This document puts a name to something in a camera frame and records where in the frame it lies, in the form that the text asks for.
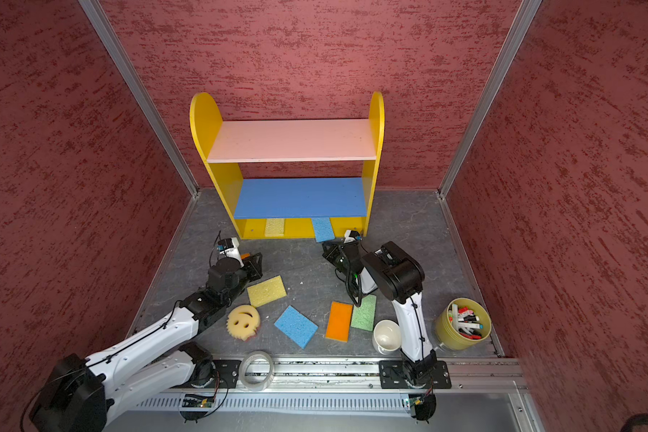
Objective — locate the yellow shelf unit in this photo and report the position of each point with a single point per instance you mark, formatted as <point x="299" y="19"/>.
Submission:
<point x="205" y="122"/>

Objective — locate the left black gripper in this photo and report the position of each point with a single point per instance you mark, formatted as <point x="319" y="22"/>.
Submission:
<point x="255" y="269"/>

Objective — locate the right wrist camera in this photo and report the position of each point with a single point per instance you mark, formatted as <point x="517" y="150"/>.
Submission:
<point x="352" y="236"/>

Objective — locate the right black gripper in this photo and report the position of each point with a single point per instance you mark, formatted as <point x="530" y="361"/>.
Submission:
<point x="329" y="256"/>

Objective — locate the orange sponge centre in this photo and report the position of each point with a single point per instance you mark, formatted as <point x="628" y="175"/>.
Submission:
<point x="340" y="317"/>

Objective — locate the white ceramic mug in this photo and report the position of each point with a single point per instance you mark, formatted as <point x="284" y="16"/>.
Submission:
<point x="387" y="337"/>

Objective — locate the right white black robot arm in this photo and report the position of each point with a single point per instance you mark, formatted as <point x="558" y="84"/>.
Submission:
<point x="399" y="277"/>

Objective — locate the pink upper shelf board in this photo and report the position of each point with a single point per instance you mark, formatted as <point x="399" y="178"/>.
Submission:
<point x="297" y="141"/>

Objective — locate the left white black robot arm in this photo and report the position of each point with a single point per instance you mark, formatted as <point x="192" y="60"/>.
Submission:
<point x="89" y="393"/>

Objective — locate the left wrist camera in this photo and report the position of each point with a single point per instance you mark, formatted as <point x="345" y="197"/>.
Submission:
<point x="229" y="248"/>

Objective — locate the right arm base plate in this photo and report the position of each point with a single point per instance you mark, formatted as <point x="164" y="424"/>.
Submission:
<point x="397" y="374"/>

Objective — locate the clear tape roll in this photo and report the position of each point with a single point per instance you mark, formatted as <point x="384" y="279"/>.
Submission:
<point x="257" y="371"/>

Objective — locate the yellow cup with pens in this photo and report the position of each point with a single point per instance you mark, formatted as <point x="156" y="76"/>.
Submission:
<point x="464" y="323"/>

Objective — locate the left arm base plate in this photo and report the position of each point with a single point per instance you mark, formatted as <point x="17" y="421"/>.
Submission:
<point x="216" y="373"/>

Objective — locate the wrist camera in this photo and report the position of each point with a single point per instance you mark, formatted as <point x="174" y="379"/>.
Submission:
<point x="229" y="248"/>
<point x="352" y="236"/>

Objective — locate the blue lower shelf board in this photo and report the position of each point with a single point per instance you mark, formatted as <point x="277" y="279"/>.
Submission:
<point x="273" y="198"/>

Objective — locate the light green sponge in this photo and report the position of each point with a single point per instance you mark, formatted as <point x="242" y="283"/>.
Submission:
<point x="363" y="315"/>

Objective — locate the aluminium rail front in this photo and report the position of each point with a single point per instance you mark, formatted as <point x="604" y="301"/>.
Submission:
<point x="350" y="374"/>

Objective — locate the yellow smiley face sponge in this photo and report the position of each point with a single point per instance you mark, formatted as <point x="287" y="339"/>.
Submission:
<point x="243" y="322"/>

